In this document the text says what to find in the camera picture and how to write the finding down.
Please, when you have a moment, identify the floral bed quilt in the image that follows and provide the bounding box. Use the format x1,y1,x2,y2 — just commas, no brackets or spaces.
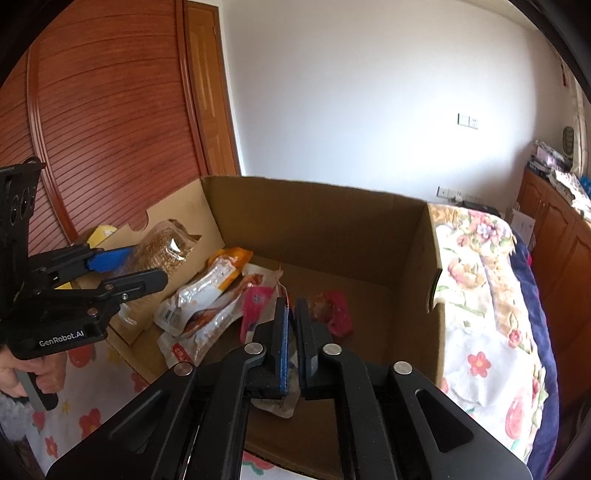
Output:
429,204,559,479

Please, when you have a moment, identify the person left hand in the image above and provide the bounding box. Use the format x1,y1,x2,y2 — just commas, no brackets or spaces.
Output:
0,343,68,399

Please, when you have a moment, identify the strawberry print tablecloth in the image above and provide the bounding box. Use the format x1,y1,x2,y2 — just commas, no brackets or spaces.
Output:
20,336,288,480

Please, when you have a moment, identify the wooden sideboard cabinet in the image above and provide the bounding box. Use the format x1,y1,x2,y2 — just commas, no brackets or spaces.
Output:
517,169,591,406

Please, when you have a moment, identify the brown cardboard box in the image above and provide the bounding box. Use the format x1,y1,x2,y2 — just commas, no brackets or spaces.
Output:
102,177,445,479

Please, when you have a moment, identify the wall light switch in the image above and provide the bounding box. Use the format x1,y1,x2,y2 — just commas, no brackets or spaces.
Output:
457,113,479,130

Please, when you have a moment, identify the red snack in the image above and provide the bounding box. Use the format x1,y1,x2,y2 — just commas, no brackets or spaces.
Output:
310,290,353,338

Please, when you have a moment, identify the wooden door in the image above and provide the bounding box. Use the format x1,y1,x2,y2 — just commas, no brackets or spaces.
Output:
184,1,240,176

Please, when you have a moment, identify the silver blue snack pouch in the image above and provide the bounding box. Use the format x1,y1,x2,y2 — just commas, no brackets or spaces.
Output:
240,283,301,419

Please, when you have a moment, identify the floral curtain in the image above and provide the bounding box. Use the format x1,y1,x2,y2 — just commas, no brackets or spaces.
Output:
569,74,590,178

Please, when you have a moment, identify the wall power socket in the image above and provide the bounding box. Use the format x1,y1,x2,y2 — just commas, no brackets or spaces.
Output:
436,186,464,202

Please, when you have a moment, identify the orange snack packet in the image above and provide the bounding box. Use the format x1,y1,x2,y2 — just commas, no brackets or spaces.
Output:
153,247,253,336

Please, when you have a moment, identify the white red snack pouch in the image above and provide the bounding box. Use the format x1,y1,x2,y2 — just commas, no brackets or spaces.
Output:
154,264,283,367

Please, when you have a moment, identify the wooden slatted wardrobe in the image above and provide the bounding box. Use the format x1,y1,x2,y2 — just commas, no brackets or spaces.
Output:
1,1,206,254

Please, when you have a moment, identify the brown grain snack bar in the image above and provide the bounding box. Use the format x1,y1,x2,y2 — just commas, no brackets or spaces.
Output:
115,219,200,330

